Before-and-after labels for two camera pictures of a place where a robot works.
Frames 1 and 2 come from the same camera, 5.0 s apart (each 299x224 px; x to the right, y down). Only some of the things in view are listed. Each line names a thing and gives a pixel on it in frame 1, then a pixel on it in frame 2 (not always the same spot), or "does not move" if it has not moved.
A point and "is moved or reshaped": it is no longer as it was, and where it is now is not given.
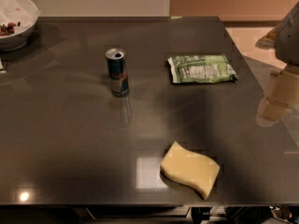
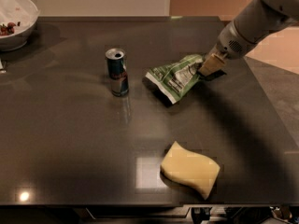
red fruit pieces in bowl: [7, 30] does not move
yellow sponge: [196, 171] does not move
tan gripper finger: [283, 94] to [232, 44]
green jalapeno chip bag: [201, 68] is moved or reshaped
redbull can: [116, 65] does not move
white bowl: [15, 8] does not move
